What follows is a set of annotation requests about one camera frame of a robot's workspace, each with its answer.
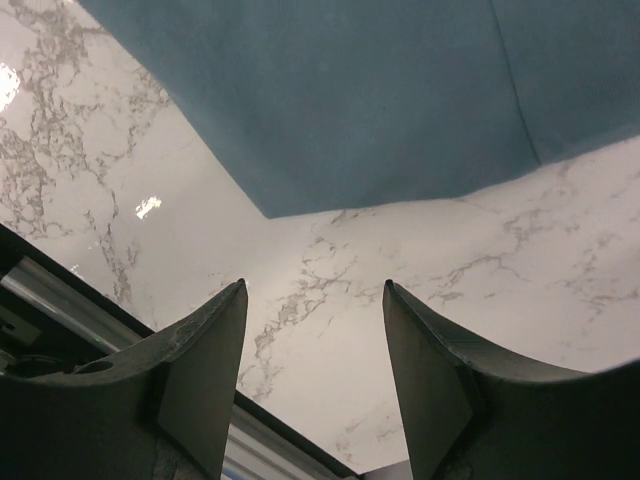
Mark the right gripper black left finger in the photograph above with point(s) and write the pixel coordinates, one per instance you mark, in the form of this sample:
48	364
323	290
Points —
160	409

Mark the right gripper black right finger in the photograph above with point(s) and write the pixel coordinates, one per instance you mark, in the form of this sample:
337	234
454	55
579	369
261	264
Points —
472	409

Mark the slate blue t-shirt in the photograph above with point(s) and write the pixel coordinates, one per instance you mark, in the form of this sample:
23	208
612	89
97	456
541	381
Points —
313	106

